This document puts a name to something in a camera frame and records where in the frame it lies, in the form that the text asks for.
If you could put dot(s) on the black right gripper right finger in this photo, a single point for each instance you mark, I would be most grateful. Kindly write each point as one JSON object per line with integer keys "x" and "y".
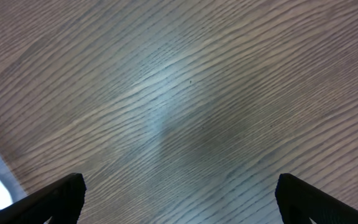
{"x": 301, "y": 203}

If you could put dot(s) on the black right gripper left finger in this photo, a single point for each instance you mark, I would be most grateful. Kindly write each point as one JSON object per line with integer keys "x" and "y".
{"x": 58, "y": 203}

